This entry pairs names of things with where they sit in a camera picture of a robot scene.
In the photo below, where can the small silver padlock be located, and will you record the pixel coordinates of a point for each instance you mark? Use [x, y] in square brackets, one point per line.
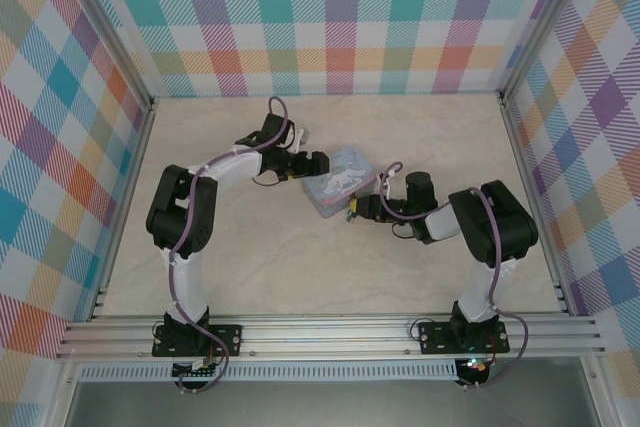
[350, 218]

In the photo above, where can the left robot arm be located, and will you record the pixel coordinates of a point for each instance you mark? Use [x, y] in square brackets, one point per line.
[187, 227]

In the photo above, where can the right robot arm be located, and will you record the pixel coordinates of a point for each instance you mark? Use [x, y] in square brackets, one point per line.
[485, 232]

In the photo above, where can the blue cartoon tin box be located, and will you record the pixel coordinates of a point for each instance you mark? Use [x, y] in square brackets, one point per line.
[336, 179]

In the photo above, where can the small controller board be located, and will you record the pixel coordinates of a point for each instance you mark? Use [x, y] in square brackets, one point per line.
[474, 366]
[196, 369]

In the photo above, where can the aluminium mounting rail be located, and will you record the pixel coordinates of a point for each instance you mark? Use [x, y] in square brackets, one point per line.
[330, 334]

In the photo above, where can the aluminium side rail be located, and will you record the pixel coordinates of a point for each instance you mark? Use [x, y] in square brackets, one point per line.
[537, 202]
[120, 212]

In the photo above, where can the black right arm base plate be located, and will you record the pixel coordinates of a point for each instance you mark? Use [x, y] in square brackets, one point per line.
[462, 337]

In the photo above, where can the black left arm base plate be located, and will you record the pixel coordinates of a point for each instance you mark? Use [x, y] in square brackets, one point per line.
[197, 340]

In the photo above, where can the aluminium frame post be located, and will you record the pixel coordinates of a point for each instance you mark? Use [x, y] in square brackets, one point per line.
[542, 22]
[105, 22]

